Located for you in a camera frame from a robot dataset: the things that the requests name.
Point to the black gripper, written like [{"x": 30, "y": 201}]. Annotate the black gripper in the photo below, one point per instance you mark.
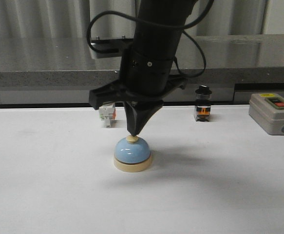
[{"x": 141, "y": 79}]

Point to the blue cream call bell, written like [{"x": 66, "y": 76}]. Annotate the blue cream call bell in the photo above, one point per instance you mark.
[{"x": 132, "y": 154}]

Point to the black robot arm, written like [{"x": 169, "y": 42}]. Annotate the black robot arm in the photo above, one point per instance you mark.
[{"x": 159, "y": 26}]

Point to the grey curtain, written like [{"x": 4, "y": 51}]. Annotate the grey curtain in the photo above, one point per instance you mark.
[{"x": 70, "y": 18}]

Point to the dark grey stone counter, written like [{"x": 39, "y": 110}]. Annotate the dark grey stone counter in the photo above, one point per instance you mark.
[{"x": 62, "y": 71}]

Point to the green pushbutton switch white body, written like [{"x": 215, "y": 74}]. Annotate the green pushbutton switch white body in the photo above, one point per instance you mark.
[{"x": 107, "y": 114}]

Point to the black selector switch orange body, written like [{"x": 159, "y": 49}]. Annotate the black selector switch orange body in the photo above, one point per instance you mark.
[{"x": 203, "y": 106}]

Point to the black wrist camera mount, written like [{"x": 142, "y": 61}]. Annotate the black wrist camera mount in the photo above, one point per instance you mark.
[{"x": 108, "y": 48}]

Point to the grey start stop switch box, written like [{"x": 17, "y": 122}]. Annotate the grey start stop switch box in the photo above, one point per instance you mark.
[{"x": 267, "y": 109}]

